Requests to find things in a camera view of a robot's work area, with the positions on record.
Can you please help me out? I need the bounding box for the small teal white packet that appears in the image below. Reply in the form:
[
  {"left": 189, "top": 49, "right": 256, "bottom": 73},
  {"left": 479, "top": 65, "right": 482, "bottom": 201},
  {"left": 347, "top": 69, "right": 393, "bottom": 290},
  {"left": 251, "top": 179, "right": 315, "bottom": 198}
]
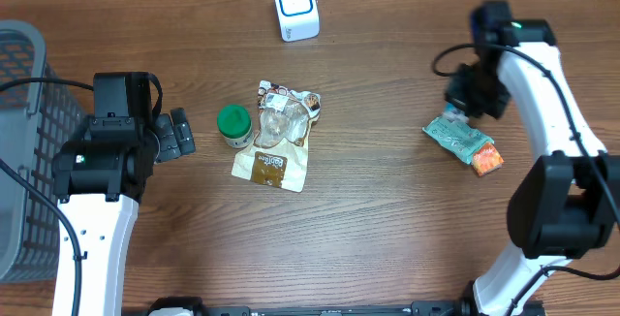
[{"left": 442, "top": 103, "right": 469, "bottom": 124}]

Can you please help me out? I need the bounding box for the teal snack packet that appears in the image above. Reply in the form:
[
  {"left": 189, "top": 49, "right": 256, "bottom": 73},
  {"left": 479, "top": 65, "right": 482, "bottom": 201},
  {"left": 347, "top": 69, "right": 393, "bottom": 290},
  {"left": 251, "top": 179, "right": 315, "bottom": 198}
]
[{"left": 422, "top": 116, "right": 494, "bottom": 165}]

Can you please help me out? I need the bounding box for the green lid jar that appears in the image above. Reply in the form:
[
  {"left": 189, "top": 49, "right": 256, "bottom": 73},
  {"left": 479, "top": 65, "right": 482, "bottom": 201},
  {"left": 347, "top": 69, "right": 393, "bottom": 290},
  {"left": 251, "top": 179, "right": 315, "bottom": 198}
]
[{"left": 217, "top": 105, "right": 254, "bottom": 148}]

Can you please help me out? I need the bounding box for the orange snack packet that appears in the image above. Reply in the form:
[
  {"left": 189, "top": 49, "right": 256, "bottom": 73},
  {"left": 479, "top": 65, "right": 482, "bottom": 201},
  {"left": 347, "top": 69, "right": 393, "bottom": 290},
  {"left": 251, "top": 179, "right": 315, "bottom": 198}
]
[{"left": 472, "top": 142, "right": 504, "bottom": 176}]

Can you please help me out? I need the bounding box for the brown beige snack pouch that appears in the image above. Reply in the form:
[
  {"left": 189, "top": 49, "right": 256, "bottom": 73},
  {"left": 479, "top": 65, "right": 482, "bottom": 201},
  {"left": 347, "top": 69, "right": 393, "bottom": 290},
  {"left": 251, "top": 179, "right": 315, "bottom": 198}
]
[{"left": 232, "top": 80, "right": 322, "bottom": 193}]

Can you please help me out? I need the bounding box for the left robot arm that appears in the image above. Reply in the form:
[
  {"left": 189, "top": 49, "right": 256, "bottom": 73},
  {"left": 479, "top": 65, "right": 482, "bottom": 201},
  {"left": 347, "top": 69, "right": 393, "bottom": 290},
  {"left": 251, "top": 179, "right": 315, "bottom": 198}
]
[{"left": 52, "top": 72, "right": 196, "bottom": 315}]

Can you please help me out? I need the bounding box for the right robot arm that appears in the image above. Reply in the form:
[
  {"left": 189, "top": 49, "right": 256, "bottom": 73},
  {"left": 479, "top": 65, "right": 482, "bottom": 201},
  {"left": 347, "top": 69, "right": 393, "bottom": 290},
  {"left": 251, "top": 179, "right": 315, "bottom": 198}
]
[{"left": 445, "top": 1, "right": 619, "bottom": 315}]

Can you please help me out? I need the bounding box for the white barcode scanner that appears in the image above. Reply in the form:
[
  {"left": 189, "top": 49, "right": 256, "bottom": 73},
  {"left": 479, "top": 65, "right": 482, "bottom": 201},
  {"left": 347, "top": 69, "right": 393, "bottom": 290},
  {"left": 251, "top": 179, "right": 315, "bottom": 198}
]
[{"left": 274, "top": 0, "right": 320, "bottom": 43}]

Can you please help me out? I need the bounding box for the grey plastic mesh basket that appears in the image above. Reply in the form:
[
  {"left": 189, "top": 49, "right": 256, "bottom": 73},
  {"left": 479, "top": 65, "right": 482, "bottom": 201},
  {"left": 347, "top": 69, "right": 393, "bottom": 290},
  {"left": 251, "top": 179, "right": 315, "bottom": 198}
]
[{"left": 1, "top": 20, "right": 84, "bottom": 284}]

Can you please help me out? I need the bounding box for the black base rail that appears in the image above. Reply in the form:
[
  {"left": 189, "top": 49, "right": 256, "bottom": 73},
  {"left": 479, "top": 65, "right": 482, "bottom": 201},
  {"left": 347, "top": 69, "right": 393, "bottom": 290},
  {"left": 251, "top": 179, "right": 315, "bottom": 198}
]
[{"left": 120, "top": 296, "right": 547, "bottom": 316}]

